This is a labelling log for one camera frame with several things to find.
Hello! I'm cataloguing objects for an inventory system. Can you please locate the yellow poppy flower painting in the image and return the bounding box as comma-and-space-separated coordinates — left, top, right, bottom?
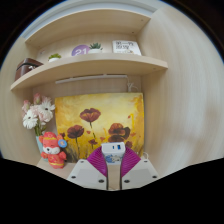
54, 92, 146, 164

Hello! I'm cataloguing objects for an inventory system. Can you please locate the red plush toy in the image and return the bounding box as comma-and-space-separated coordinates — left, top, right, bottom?
38, 131, 69, 170

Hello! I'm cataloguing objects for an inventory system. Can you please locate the pink and white flower bouquet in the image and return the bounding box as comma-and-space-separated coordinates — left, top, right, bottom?
21, 92, 57, 137

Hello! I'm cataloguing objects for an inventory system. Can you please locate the light wooden shelf unit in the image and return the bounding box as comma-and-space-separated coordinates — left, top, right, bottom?
9, 8, 169, 93

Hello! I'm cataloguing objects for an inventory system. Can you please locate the light blue vase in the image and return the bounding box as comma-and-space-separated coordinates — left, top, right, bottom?
35, 134, 46, 158

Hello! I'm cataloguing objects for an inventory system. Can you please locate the white block charger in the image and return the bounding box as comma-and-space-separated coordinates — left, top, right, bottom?
100, 141, 127, 165

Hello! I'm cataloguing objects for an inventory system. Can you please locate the white light bar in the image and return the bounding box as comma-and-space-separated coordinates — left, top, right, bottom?
54, 73, 130, 85

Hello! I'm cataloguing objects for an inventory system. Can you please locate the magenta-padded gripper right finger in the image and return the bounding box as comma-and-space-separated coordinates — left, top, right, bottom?
120, 146, 160, 191

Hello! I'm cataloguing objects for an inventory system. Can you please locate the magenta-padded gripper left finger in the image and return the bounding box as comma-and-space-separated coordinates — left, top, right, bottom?
66, 146, 109, 191

